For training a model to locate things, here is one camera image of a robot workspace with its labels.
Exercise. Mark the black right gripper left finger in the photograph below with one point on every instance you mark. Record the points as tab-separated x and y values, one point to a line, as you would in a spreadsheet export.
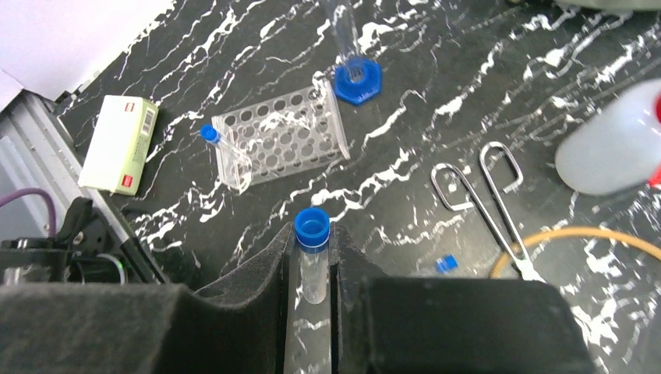
235	324

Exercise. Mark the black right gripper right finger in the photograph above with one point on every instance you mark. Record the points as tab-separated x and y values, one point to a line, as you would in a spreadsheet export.
390	324

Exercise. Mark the test tube with blue cap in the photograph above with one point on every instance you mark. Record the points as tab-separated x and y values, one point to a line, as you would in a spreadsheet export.
312	230

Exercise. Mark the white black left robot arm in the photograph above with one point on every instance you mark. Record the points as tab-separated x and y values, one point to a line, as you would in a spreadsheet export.
84	251

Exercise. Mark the metal test tube clamp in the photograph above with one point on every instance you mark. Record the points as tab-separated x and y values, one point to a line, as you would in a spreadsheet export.
511	241

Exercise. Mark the test tube in rack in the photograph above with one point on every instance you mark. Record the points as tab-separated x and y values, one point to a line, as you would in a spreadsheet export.
235	168

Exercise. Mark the clear test tube rack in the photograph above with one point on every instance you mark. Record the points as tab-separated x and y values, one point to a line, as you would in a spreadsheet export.
292	133

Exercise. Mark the white green small box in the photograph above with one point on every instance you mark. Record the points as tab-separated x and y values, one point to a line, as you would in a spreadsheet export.
119	145

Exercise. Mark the graduated cylinder blue base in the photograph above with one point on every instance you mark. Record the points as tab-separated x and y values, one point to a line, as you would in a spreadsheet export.
357	79

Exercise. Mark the white squeeze bottle red cap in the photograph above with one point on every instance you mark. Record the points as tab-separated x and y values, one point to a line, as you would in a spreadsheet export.
617	149

